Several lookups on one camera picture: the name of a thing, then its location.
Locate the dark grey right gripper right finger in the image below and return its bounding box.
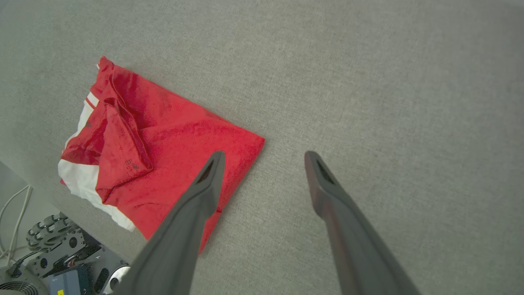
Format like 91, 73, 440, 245
304, 151, 420, 295

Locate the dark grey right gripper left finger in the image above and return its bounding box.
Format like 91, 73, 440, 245
113, 150, 226, 295

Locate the red and white shirt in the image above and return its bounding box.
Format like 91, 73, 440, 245
57, 56, 266, 254

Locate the grey fabric sofa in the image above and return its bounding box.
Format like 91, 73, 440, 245
0, 0, 524, 295

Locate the thin white cable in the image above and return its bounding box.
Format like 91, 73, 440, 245
6, 186, 33, 265
0, 184, 31, 220

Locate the black cable with plug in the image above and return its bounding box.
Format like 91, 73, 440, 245
4, 250, 43, 279

